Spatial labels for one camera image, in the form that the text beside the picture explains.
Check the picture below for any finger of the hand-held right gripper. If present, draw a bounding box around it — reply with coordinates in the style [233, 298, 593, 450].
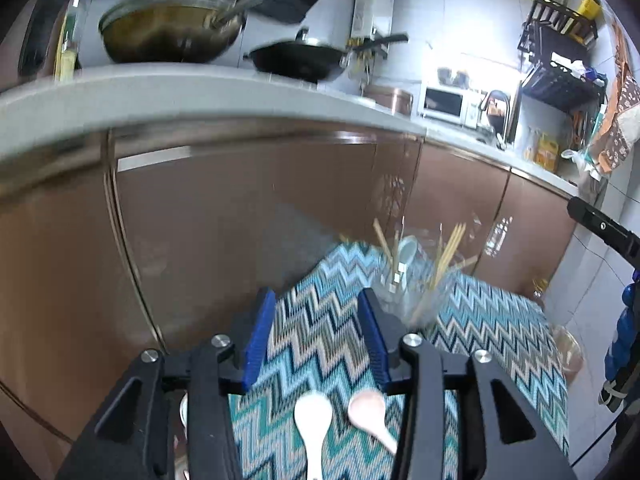
[567, 196, 640, 264]

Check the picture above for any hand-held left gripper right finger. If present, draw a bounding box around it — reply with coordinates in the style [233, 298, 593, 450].
[357, 289, 576, 480]

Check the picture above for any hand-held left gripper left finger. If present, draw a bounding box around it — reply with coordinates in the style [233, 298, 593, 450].
[55, 287, 277, 480]

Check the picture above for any clear glass utensil holder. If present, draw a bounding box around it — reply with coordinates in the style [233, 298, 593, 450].
[371, 259, 457, 334]

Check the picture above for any pink ceramic spoon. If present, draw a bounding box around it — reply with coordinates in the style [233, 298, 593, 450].
[347, 388, 399, 455]

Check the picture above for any dark chopstick with silver band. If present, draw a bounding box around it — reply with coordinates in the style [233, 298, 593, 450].
[373, 218, 402, 292]
[391, 230, 405, 287]

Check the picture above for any light blue ceramic spoon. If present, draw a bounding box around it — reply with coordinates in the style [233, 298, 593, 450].
[394, 236, 419, 283]

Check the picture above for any white ceramic spoon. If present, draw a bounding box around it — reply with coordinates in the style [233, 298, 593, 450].
[293, 392, 334, 480]

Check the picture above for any bundle of bamboo chopsticks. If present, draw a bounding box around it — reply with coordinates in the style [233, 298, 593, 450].
[410, 222, 479, 322]

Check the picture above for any zigzag knit cloth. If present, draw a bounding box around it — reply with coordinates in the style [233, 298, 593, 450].
[227, 241, 571, 480]

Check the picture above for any clear plastic tub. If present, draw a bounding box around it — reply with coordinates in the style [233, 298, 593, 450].
[551, 324, 585, 387]

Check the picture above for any brown cabinet door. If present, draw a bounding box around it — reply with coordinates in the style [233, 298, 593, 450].
[499, 169, 581, 303]
[414, 141, 512, 283]
[0, 130, 168, 461]
[107, 126, 427, 356]

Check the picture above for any yellow bottle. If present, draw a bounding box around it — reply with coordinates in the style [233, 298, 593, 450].
[532, 131, 559, 172]

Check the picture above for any patterned hanging towel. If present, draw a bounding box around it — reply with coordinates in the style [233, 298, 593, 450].
[589, 22, 640, 177]

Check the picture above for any black dish rack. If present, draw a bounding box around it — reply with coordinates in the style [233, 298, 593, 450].
[518, 0, 609, 112]

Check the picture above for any kitchen faucet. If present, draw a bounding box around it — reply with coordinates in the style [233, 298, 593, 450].
[478, 89, 512, 150]

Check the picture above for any white microwave oven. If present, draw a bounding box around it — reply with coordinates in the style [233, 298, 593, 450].
[417, 82, 490, 129]

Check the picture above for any copper-coloured round tin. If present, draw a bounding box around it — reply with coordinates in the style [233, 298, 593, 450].
[362, 85, 414, 117]

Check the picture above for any grey kitchen countertop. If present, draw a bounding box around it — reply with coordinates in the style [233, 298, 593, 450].
[0, 64, 581, 202]

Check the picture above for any black frying pan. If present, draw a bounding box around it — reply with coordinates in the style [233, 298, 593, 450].
[244, 31, 409, 84]

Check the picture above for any white water heater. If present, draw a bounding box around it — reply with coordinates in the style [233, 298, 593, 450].
[351, 0, 394, 40]

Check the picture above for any wok with glass lid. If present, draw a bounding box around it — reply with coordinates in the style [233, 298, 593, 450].
[97, 0, 343, 65]

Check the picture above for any tall clear oil bottle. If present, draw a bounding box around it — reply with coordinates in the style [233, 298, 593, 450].
[54, 0, 82, 82]

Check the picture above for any black cable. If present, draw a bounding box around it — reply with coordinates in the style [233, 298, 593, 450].
[570, 407, 623, 467]

